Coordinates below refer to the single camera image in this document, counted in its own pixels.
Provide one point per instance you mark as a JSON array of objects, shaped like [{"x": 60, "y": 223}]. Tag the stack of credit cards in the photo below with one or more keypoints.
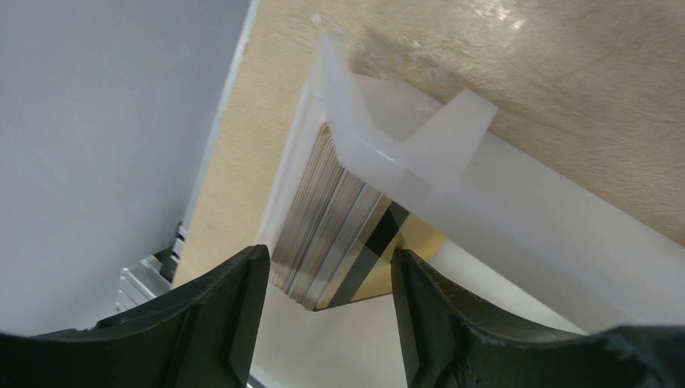
[{"x": 329, "y": 205}]

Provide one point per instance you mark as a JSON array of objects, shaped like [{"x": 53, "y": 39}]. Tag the gold credit card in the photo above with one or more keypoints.
[{"x": 361, "y": 267}]

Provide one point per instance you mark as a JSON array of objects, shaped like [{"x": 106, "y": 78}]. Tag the white plastic card tray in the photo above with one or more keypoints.
[{"x": 518, "y": 234}]

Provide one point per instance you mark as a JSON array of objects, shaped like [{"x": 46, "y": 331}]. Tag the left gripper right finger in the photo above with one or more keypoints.
[{"x": 450, "y": 337}]

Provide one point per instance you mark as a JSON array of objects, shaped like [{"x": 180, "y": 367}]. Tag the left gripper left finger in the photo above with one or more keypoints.
[{"x": 201, "y": 334}]

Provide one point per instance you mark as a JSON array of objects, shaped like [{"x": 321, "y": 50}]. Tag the aluminium frame rail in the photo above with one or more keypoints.
[{"x": 154, "y": 275}]

